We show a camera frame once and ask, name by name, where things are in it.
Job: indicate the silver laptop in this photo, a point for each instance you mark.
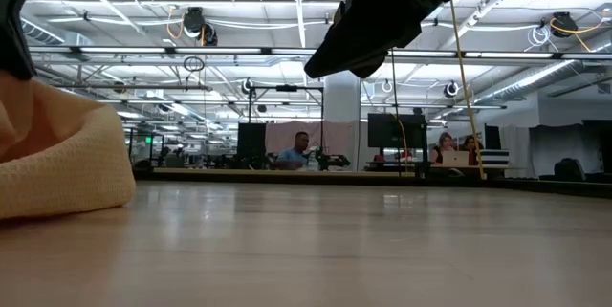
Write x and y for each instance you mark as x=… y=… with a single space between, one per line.
x=455 y=159

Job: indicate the black monitor on stand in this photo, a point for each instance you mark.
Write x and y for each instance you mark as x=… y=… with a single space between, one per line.
x=397 y=130

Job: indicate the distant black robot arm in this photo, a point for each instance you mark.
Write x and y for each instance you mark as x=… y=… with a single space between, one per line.
x=332 y=160

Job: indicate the orange waffle-weave towel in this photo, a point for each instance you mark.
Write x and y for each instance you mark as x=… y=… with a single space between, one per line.
x=57 y=168

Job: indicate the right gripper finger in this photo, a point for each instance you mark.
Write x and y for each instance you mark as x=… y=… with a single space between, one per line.
x=378 y=67
x=363 y=39

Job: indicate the person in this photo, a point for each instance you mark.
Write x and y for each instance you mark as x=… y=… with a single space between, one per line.
x=443 y=146
x=292 y=154
x=471 y=144

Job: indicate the black camera rig frame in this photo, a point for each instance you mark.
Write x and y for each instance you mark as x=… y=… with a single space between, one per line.
x=249 y=106

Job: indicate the black white striped box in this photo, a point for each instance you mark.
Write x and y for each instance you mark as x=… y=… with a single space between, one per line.
x=495 y=157

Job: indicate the pink curtain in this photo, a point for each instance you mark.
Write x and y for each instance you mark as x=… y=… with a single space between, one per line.
x=334 y=137

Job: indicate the black backpack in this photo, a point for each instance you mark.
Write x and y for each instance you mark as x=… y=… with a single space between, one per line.
x=569 y=169

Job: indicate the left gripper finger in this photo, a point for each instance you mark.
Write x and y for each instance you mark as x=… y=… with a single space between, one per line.
x=12 y=34

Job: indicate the black upright panel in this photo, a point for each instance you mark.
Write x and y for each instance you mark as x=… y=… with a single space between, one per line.
x=251 y=139

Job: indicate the small black monitor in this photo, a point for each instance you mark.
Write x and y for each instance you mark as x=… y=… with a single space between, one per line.
x=492 y=137

